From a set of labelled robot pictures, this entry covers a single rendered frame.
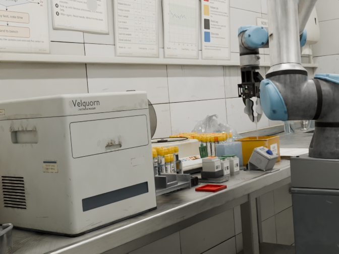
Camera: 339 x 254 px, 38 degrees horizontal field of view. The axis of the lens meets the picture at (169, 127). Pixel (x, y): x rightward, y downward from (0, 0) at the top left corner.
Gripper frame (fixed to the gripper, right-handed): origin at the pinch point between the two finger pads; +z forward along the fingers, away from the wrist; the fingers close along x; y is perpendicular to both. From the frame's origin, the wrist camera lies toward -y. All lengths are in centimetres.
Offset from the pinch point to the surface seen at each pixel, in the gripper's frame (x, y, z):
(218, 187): 7, 50, 17
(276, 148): 6.3, -3.0, 12.1
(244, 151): -2.8, 6.4, 12.2
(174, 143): -20.4, 28.1, 6.2
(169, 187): 4, 71, 14
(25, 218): -14, 105, 15
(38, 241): -4, 110, 18
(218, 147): -6.0, 21.7, 8.5
